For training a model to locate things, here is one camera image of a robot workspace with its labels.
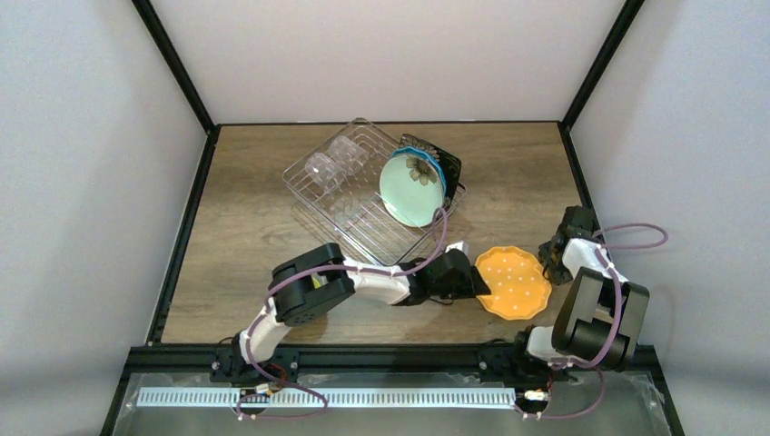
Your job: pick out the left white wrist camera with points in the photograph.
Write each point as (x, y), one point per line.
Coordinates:
(459, 245)

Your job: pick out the white slotted cable duct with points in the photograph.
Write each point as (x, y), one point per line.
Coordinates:
(215, 397)

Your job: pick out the left black frame post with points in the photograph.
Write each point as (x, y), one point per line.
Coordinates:
(154, 25)

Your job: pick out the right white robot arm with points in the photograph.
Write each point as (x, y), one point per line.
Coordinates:
(602, 315)

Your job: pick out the right black frame post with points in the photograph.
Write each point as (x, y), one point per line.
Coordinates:
(615, 36)

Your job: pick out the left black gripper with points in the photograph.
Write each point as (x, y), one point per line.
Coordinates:
(468, 279)

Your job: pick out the black floral square plate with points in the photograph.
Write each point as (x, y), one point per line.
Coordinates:
(450, 164)

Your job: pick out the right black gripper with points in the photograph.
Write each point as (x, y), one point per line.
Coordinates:
(555, 253)

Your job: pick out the metal wire dish rack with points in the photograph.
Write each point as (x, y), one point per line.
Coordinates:
(354, 212)

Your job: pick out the orange plate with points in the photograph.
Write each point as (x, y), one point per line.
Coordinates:
(517, 288)

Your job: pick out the clear plastic glass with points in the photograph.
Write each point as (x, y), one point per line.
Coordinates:
(349, 155)
(325, 173)

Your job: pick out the light blue floral plate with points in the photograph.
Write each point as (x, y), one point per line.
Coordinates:
(411, 189)

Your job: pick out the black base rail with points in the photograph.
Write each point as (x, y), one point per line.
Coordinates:
(491, 361)

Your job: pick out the black frame post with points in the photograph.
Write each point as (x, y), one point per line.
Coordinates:
(154, 25)
(615, 36)

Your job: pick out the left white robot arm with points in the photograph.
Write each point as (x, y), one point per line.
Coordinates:
(310, 285)

